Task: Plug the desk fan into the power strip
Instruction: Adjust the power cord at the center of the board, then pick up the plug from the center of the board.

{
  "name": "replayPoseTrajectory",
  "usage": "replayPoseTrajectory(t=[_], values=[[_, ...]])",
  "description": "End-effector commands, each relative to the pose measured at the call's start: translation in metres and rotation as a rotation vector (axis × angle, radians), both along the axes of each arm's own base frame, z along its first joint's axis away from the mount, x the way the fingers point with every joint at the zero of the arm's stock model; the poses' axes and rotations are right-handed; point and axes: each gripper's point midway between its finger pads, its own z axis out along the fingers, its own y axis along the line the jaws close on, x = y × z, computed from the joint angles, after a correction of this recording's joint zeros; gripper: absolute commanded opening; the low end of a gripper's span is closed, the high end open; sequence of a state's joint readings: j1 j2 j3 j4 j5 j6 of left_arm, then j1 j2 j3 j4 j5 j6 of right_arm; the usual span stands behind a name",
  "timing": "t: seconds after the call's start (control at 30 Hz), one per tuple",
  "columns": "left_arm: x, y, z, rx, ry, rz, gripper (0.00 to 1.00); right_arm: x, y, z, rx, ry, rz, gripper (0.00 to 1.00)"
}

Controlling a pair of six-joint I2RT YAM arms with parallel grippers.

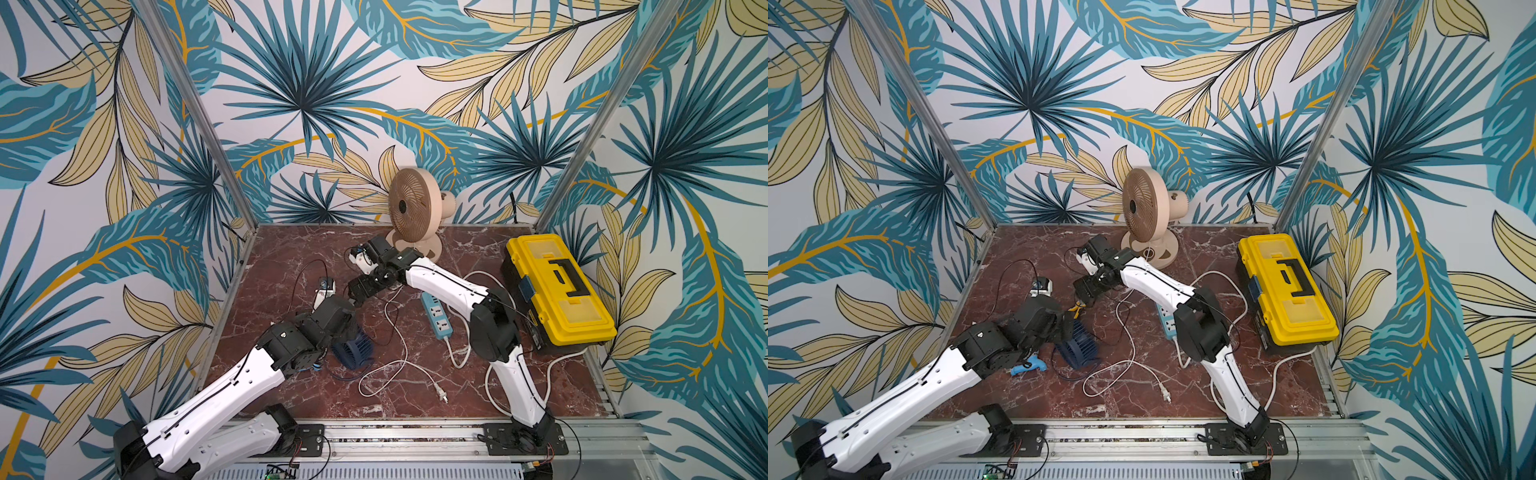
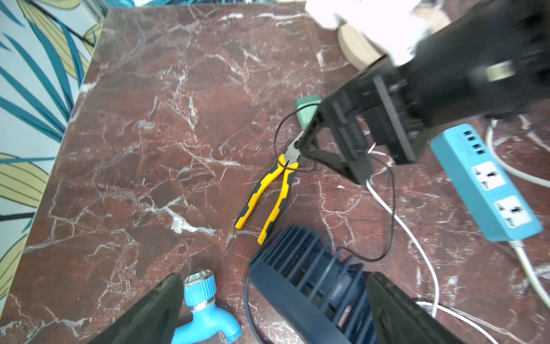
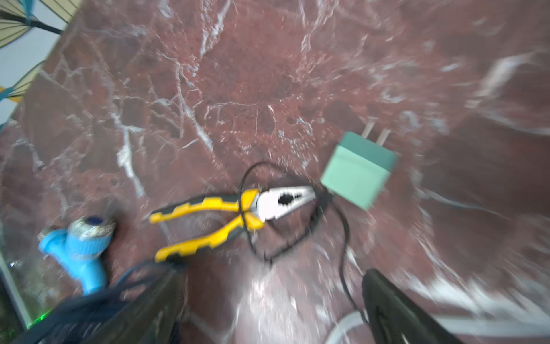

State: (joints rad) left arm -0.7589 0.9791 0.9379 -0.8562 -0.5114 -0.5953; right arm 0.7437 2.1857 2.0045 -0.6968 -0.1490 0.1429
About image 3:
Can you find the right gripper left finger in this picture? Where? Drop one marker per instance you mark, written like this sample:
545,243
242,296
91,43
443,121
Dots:
150,318

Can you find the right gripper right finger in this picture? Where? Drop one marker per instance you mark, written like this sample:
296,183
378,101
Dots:
394,318

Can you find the green power adapter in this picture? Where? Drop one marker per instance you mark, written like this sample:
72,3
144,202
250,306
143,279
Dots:
359,168

